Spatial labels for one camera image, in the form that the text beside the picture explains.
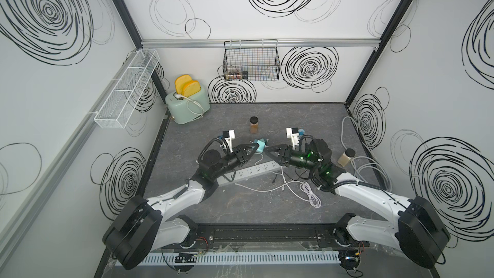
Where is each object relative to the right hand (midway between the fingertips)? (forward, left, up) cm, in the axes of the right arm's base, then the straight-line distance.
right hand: (267, 151), depth 69 cm
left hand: (+2, +3, -1) cm, 4 cm away
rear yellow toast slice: (+45, +45, -4) cm, 64 cm away
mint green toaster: (+33, +42, -13) cm, 55 cm away
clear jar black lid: (+10, -39, -18) cm, 44 cm away
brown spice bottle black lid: (+27, +5, -19) cm, 33 cm away
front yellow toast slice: (+41, +39, -5) cm, 57 cm away
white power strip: (+3, +8, -23) cm, 25 cm away
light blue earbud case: (+28, -21, -25) cm, 43 cm away
